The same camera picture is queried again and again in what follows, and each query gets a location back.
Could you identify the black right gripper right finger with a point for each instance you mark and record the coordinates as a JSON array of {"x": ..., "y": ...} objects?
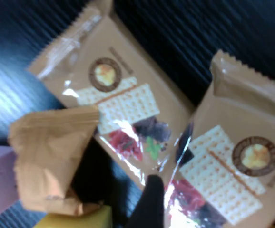
[{"x": 149, "y": 204}]

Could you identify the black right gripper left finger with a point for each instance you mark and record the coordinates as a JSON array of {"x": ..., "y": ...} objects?
[{"x": 90, "y": 175}]

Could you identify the brown cracker packet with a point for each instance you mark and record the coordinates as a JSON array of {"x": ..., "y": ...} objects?
[
  {"x": 49, "y": 161},
  {"x": 235, "y": 118},
  {"x": 128, "y": 104}
]

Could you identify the yellow rubber duck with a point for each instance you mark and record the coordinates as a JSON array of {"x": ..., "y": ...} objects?
[{"x": 80, "y": 219}]

